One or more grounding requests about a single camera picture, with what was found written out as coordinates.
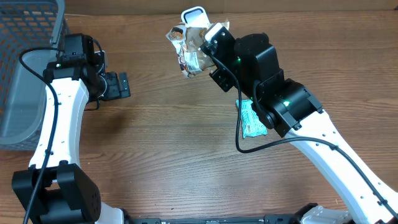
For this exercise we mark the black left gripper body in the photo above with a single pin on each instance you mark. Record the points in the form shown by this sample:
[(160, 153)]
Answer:
[(112, 90)]

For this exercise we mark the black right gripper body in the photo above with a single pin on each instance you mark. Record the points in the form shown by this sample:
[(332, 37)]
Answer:
[(222, 58)]

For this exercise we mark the mint green wet wipes pack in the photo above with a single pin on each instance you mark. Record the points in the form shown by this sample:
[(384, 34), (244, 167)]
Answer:
[(251, 125)]

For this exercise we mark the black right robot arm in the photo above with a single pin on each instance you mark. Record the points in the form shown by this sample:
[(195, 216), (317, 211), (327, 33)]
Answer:
[(250, 65)]

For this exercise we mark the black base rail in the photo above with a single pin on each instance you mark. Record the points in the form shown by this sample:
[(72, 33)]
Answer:
[(266, 219)]

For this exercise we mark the dark grey plastic basket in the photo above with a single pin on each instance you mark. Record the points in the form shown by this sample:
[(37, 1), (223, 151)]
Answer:
[(37, 26)]

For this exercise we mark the white barcode scanner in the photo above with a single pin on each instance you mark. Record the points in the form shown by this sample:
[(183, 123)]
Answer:
[(195, 17)]

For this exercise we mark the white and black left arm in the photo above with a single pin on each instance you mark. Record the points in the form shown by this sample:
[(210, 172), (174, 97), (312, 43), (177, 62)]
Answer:
[(54, 189)]

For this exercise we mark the brown snack packet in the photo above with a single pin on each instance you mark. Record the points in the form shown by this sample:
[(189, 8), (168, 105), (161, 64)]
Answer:
[(187, 41)]

